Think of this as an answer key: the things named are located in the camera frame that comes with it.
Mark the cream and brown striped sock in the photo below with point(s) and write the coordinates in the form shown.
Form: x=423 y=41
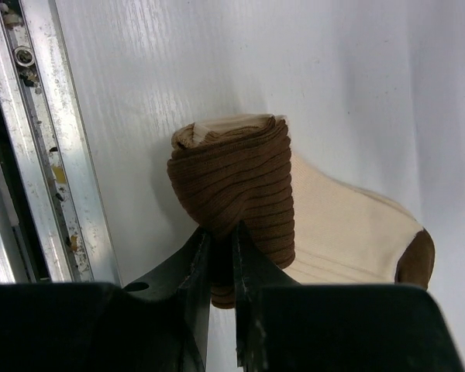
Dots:
x=316 y=229

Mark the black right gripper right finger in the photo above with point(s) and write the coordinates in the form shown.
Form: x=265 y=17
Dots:
x=282 y=325

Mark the aluminium table frame rail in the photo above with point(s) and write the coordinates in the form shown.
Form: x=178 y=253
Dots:
x=52 y=224

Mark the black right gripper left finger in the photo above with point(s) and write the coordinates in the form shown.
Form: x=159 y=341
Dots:
x=156 y=323

